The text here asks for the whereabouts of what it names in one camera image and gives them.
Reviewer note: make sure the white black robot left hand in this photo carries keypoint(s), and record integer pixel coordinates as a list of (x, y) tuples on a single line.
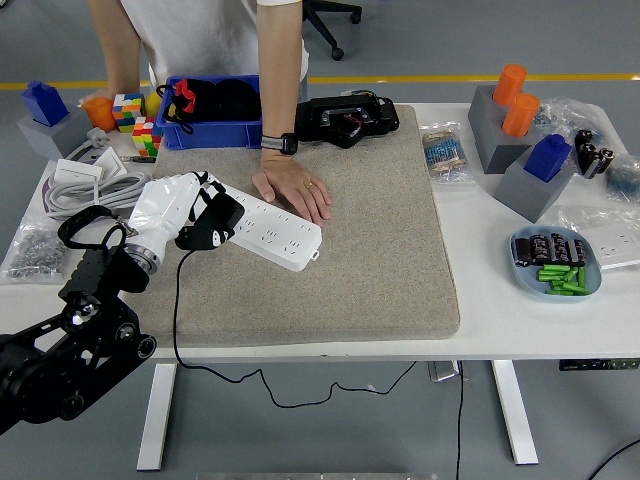
[(160, 205)]

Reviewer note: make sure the person's right hand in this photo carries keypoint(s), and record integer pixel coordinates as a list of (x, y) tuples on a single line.
[(102, 93)]

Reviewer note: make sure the person's left hand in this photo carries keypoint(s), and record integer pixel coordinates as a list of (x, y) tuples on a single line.
[(292, 185)]

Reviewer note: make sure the white power strip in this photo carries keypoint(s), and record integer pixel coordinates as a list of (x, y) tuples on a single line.
[(280, 235)]

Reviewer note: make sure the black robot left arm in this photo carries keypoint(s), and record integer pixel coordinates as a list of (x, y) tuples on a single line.
[(75, 360)]

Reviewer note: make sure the person's left forearm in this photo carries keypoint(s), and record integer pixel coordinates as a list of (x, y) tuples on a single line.
[(280, 75)]

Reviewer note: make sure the person's right forearm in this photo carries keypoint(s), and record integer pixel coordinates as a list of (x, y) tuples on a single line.
[(112, 50)]

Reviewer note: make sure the orange cup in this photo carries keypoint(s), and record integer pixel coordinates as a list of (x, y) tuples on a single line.
[(100, 115)]

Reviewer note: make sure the colourful puzzle cube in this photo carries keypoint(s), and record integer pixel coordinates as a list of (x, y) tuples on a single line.
[(147, 137), (127, 112)]

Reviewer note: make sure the black wristwatch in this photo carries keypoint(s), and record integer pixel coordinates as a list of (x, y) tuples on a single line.
[(287, 144)]

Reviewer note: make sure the small dark tweezers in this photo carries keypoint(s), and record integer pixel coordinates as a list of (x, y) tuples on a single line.
[(137, 158)]

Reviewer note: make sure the yellow ball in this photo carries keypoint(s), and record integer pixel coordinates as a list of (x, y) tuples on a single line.
[(154, 104)]

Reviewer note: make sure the blue house-shaped block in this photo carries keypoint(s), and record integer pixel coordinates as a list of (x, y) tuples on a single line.
[(547, 160), (45, 105)]

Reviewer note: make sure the white square socket panel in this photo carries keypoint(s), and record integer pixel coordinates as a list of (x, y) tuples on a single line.
[(112, 162)]

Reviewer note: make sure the grey-brown mat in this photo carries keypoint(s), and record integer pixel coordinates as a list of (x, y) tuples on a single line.
[(350, 250)]

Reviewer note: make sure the blue plastic bin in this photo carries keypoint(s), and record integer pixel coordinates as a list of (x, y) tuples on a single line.
[(215, 137)]

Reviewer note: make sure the black round pouch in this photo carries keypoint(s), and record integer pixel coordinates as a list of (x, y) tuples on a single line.
[(240, 102)]

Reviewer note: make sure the black pouch with red trim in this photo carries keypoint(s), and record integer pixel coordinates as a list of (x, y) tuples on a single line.
[(202, 100)]

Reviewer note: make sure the black machine housing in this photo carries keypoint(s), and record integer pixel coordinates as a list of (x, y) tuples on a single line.
[(370, 120)]

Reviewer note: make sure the person's torso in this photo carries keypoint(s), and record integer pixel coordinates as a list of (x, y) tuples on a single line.
[(200, 35)]

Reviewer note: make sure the clear bag of screws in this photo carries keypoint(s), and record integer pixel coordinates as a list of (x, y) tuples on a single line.
[(30, 255)]

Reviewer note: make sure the black office chair base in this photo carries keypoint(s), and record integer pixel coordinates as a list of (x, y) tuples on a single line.
[(330, 35)]

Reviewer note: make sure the clear bag of resistors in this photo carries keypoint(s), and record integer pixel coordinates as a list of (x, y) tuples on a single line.
[(445, 152)]

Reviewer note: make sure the large grey block holder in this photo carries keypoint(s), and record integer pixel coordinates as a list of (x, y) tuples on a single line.
[(492, 145)]

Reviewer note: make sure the white table leg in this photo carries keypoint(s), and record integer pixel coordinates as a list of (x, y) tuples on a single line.
[(515, 415), (157, 415)]

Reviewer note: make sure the orange cylinder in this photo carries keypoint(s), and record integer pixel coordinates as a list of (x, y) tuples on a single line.
[(521, 115), (511, 85)]

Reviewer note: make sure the silver box under table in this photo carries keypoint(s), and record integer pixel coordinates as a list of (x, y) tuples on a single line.
[(444, 371)]

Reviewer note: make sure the black cylindrical capacitor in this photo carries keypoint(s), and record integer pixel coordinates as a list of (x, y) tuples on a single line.
[(581, 252), (557, 247), (524, 252), (541, 249)]

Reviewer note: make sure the light blue plate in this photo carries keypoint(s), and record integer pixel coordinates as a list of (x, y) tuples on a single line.
[(525, 282)]

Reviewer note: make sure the small green cylinder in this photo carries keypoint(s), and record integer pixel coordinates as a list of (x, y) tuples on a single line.
[(551, 275), (567, 292), (557, 269), (583, 277)]

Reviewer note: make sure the crumpled clear plastic bag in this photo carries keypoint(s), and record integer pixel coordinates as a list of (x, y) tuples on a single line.
[(585, 220)]

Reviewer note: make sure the bag of black capacitors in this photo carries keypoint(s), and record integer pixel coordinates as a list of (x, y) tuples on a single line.
[(590, 152)]

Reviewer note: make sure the bag of blue parts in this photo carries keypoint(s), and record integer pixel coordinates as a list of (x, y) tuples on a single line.
[(625, 175)]

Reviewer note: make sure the black table control panel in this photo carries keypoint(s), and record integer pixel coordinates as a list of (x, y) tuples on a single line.
[(600, 365)]

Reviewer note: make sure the white wall switch panel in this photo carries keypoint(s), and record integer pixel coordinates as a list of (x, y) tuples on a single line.
[(75, 171)]

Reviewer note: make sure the white wall socket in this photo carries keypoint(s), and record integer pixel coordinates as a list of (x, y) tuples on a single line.
[(617, 250)]

